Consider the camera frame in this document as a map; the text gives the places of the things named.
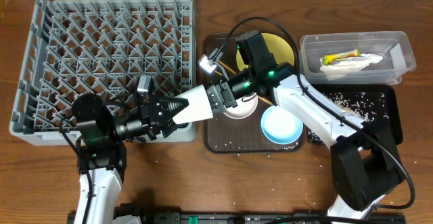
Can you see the lower wooden chopstick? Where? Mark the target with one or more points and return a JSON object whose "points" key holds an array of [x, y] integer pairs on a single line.
{"points": [[259, 97]]}

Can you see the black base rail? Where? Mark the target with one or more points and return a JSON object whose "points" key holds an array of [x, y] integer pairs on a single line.
{"points": [[129, 213]]}

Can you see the white bowl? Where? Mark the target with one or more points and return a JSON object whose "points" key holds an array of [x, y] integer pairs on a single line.
{"points": [[245, 107]]}

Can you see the upper wooden chopstick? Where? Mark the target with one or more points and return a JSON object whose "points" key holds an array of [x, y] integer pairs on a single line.
{"points": [[227, 67]]}

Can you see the white tissue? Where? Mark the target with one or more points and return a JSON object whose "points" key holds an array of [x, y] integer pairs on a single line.
{"points": [[346, 66]]}

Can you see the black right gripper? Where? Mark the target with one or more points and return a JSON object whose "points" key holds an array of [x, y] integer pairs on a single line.
{"points": [[229, 99]]}

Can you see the light blue bowl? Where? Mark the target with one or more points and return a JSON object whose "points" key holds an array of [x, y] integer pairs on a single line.
{"points": [[280, 126]]}

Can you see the dark brown tray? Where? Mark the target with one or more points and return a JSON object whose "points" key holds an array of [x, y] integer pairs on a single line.
{"points": [[240, 136]]}

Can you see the black waste bin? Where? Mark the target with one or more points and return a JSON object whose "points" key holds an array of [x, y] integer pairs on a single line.
{"points": [[387, 90]]}

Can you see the green snack wrapper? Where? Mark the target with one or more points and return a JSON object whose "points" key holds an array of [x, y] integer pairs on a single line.
{"points": [[330, 58]]}

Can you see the yellow plate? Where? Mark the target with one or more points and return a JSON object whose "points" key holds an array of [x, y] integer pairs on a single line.
{"points": [[279, 47]]}

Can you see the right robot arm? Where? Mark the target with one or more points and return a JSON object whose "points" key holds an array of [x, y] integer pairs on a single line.
{"points": [[366, 164]]}

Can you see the rice and peanut waste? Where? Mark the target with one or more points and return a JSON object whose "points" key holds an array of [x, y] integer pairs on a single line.
{"points": [[370, 106]]}

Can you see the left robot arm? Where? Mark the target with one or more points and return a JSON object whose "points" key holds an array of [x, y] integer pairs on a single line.
{"points": [[102, 154]]}

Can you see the clear plastic bin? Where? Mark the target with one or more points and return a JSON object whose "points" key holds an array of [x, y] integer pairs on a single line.
{"points": [[393, 46]]}

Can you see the wooden chopstick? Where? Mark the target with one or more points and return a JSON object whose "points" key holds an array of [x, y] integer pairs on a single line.
{"points": [[259, 97], [227, 67]]}

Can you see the grey dish rack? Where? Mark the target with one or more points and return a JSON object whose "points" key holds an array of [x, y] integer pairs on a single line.
{"points": [[76, 47]]}

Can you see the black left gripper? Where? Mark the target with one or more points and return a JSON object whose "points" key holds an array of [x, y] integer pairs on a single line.
{"points": [[149, 118]]}

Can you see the white green cup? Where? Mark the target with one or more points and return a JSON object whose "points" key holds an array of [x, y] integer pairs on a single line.
{"points": [[198, 108]]}

